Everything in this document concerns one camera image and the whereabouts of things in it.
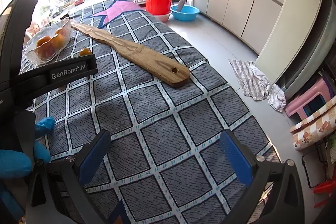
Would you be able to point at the red car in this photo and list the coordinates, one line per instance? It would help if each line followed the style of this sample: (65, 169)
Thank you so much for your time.
(79, 1)

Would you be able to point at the patterned rolled sheet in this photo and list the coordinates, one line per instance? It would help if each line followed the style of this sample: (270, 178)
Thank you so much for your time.
(312, 132)

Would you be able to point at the clear glass bowl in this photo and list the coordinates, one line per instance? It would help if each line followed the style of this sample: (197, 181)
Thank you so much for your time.
(34, 54)

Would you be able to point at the pink plastic basin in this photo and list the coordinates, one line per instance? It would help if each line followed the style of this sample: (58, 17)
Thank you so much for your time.
(164, 18)

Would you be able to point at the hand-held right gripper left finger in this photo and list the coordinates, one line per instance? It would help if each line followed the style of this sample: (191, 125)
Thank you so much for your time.
(93, 161)

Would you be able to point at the grey checked star-print cloth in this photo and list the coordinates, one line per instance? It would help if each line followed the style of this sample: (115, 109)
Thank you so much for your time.
(157, 121)

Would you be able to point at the yellow cherry tomato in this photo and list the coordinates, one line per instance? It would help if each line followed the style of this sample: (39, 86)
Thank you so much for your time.
(59, 30)
(58, 41)
(85, 51)
(43, 41)

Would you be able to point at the white refrigerator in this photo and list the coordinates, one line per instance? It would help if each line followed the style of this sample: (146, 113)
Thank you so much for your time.
(296, 29)

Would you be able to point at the person's left hand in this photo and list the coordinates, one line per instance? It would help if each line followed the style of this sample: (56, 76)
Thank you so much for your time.
(13, 163)

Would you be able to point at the red plastic bucket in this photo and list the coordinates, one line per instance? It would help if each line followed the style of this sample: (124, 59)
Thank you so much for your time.
(157, 5)

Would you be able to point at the pink plastic stool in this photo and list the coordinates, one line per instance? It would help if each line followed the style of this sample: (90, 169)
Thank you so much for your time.
(294, 107)

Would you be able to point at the red plastic object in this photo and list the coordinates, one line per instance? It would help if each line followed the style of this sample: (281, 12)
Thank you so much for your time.
(325, 187)

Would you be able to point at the white rag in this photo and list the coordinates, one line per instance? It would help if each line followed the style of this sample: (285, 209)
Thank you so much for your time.
(277, 98)

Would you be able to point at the striped floor towel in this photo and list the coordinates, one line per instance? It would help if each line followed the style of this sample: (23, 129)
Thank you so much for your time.
(244, 77)

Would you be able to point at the long wooden paddle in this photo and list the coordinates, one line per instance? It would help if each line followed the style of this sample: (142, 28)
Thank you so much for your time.
(147, 58)

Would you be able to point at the blue plastic basin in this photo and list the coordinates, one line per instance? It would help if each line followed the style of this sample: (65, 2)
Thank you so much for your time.
(189, 14)

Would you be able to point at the white cabinet row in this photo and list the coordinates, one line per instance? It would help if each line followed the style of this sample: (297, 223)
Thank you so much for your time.
(236, 3)

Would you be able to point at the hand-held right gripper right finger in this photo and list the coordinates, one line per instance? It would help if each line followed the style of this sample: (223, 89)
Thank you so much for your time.
(236, 158)

